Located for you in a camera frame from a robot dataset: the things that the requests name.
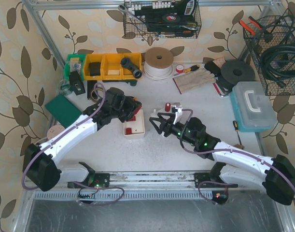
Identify red large spring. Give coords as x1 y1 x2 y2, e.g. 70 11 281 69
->
165 103 171 112

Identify white spring tray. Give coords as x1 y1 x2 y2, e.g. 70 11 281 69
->
123 109 145 140

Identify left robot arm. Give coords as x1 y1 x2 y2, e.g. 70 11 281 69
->
21 87 142 191

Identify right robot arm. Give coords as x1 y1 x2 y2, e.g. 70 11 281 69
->
149 113 295 205

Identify brown tape roll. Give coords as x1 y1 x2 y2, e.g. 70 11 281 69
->
89 87 103 102

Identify beige work glove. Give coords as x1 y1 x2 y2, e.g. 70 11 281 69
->
173 68 216 94

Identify yellow storage bins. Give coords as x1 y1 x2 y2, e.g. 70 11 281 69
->
83 53 142 81

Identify yellow black screwdriver by toolbox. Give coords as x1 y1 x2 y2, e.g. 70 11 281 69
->
232 121 242 145

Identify grey pipe fitting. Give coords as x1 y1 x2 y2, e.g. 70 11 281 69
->
120 57 142 79

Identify black box in bin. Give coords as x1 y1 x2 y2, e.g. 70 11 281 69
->
88 62 101 76

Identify black battery charger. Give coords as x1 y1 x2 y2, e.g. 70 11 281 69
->
69 71 85 95

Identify green foam pad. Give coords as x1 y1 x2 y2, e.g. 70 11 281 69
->
45 94 82 128

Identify small yellow black screwdriver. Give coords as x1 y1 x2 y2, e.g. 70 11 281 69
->
173 65 200 76

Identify glass jar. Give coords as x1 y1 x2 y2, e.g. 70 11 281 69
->
59 80 72 96

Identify teal clear toolbox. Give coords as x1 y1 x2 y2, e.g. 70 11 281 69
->
229 81 277 132

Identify green storage bin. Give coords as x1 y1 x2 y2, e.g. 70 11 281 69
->
64 54 86 80

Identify black brush with sponge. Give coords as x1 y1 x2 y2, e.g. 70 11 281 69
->
204 57 226 76

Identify black foam disc spool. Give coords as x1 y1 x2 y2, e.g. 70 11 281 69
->
218 60 255 91

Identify round sanding disc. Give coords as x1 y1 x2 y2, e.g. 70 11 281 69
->
47 124 65 140

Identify white four-peg base plate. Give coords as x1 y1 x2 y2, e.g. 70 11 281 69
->
151 108 179 136

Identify white cable spool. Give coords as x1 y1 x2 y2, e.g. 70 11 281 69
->
143 47 174 81

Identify aluminium rail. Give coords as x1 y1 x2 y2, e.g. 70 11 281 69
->
89 170 223 190

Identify wire basket with tools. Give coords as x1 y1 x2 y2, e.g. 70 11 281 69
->
118 0 201 41

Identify black hose coil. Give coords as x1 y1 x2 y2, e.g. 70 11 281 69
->
260 42 295 83

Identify orange handled pliers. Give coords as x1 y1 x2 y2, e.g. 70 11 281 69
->
239 16 263 36

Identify wire basket with hoses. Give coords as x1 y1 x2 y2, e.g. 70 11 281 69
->
243 14 295 96

